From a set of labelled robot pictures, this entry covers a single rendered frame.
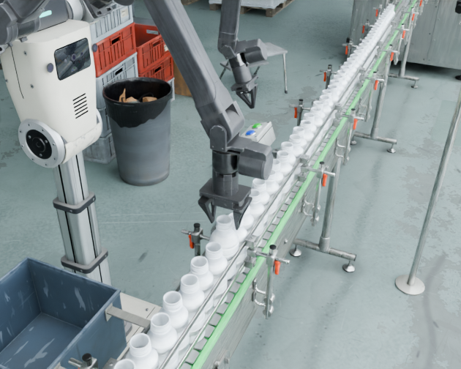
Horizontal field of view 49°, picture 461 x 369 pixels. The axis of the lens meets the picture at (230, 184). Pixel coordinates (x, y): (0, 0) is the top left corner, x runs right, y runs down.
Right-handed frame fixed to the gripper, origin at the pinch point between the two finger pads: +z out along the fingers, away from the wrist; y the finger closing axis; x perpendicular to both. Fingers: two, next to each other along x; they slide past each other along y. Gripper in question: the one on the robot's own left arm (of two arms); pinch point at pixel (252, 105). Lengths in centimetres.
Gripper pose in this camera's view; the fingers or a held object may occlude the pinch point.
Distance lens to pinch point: 176.4
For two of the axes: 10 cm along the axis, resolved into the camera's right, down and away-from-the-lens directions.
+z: 3.0, 8.7, 3.9
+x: -8.6, 0.8, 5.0
